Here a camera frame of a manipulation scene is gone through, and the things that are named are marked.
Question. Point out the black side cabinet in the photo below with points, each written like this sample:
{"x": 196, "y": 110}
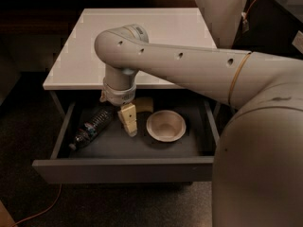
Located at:
{"x": 274, "y": 27}

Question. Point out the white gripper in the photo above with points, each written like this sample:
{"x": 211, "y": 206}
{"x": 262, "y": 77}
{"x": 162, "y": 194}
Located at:
{"x": 117, "y": 96}

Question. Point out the grey three-drawer cabinet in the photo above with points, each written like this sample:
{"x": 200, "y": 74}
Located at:
{"x": 79, "y": 68}

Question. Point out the yellow sponge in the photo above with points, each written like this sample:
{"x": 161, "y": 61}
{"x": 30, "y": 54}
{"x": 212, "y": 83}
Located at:
{"x": 143, "y": 104}

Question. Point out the clear plastic water bottle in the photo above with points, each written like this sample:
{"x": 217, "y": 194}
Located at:
{"x": 91, "y": 128}

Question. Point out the grey panel at left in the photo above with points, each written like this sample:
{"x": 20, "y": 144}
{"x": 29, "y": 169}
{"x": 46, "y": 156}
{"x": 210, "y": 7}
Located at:
{"x": 9, "y": 73}

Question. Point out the dark wooden shelf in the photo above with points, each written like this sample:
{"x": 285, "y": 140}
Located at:
{"x": 60, "y": 16}

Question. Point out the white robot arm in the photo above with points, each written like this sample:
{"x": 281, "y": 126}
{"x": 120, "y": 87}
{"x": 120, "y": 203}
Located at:
{"x": 257, "y": 171}

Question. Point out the grey top drawer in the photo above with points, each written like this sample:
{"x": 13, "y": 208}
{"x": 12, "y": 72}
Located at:
{"x": 115, "y": 157}

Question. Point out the white round bowl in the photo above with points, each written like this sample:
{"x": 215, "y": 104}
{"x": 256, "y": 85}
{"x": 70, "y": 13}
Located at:
{"x": 166, "y": 126}

